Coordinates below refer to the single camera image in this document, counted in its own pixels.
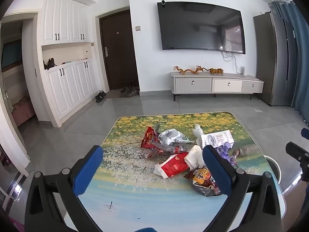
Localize white television stand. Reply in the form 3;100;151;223
170;71;265;101

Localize blue curtain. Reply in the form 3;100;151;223
273;1;309;126

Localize white round bin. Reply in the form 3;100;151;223
263;155;282;194

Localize black shoes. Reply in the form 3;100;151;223
95;91;107;103

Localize white tall cabinet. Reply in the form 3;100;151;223
36;0;102;128

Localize dark bag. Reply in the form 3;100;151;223
43;58;58;70

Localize grey refrigerator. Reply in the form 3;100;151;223
253;11;298;107

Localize pile of brown shoes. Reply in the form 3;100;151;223
120;85;140;98

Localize black wall television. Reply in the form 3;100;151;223
157;1;246;55

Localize yellow and red snack packet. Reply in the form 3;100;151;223
185;167;222;197

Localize grey white plastic bag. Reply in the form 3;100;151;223
158;129;196;148

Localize white printed paper packet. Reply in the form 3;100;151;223
197;130;234;150

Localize white cables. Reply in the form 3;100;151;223
221;51;242;74

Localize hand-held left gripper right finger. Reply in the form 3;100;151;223
202;145;283;232

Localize brown door mat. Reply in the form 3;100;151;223
105;89;126;99

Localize pink bed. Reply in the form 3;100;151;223
12;95;37;126

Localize dark brown entrance door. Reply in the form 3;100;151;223
99;10;140;92

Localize golden dragon figurine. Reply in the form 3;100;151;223
192;65;209;75
173;66;194;74

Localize red and white packet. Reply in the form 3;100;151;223
153;152;190;179

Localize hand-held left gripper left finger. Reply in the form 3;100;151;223
24;145;104;232

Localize dark red wrapper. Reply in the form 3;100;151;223
148;145;186;159

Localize purple wrapper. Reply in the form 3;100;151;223
217;142;238;167

